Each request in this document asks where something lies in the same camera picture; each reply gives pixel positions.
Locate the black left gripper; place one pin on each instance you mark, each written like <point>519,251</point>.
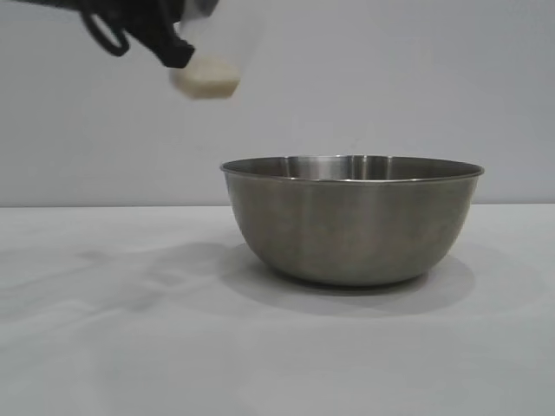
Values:
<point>139,17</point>

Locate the white rice grains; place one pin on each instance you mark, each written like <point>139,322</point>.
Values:
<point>208,80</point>

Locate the clear plastic measuring cup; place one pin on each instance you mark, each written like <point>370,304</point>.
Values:
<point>230,39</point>

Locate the stainless steel mixing bowl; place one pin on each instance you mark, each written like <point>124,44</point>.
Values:
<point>351,225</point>

